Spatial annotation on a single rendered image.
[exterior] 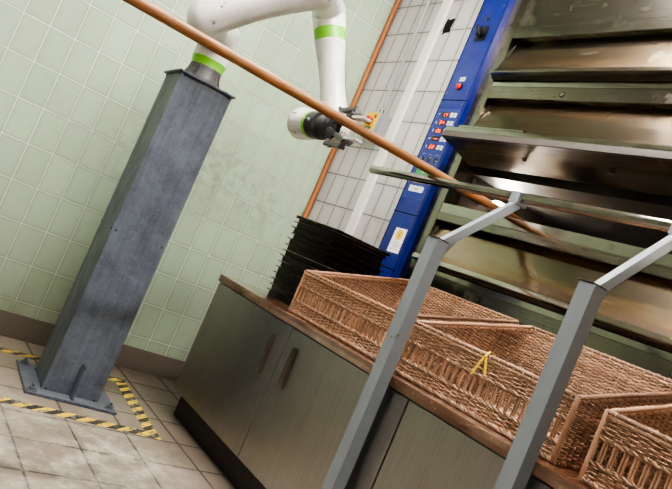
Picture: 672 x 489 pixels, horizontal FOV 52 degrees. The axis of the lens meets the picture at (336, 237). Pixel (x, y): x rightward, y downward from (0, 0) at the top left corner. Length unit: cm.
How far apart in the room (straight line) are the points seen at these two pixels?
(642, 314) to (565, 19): 120
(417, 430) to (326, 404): 37
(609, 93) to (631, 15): 29
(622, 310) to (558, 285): 24
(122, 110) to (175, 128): 58
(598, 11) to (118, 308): 199
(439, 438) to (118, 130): 194
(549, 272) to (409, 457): 86
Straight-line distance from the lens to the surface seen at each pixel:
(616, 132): 240
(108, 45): 304
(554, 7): 289
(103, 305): 254
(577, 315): 147
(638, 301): 214
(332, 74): 249
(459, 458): 165
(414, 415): 176
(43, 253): 306
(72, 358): 258
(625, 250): 220
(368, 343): 203
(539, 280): 232
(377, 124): 319
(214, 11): 247
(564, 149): 229
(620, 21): 265
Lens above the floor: 77
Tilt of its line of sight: 2 degrees up
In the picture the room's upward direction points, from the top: 23 degrees clockwise
